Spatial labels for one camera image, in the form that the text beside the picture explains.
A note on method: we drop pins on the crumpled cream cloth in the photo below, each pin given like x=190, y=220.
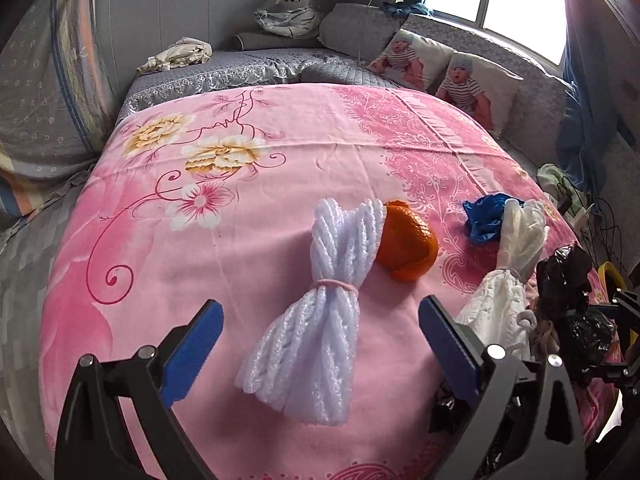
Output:
x=175, y=55

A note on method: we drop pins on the person's right hand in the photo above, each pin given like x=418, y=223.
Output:
x=522, y=240

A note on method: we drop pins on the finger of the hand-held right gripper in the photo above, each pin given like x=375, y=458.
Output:
x=627, y=320

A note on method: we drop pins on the grey square cushion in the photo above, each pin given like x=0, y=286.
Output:
x=360, y=30

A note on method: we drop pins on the long grey patterned cushion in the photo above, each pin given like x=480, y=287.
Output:
x=530, y=105

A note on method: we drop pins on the black plastic bag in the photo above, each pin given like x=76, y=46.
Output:
x=570, y=280

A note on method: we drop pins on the orange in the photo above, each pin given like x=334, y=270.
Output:
x=407, y=245

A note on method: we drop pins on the pink rubber band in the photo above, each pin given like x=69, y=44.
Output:
x=335, y=286

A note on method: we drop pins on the grey-hat baby print pillow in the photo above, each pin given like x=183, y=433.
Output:
x=470, y=85

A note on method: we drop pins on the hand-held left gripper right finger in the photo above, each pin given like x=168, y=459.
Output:
x=450, y=345

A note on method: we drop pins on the pink floral bedsheet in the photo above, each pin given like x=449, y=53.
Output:
x=200, y=270

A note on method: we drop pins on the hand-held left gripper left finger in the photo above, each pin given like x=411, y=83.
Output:
x=192, y=355

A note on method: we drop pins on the grey bolster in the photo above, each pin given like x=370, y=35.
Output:
x=260, y=41

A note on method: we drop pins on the folded patterned quilt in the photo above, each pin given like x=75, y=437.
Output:
x=45, y=85

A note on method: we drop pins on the blue glove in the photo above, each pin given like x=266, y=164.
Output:
x=482, y=220

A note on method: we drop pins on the white foam net bundle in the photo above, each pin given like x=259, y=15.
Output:
x=310, y=330

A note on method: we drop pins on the green cloth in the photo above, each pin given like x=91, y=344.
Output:
x=555, y=182

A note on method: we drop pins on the white-hat baby print pillow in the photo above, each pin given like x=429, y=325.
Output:
x=405, y=55

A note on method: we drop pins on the window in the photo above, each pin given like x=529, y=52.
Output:
x=510, y=0

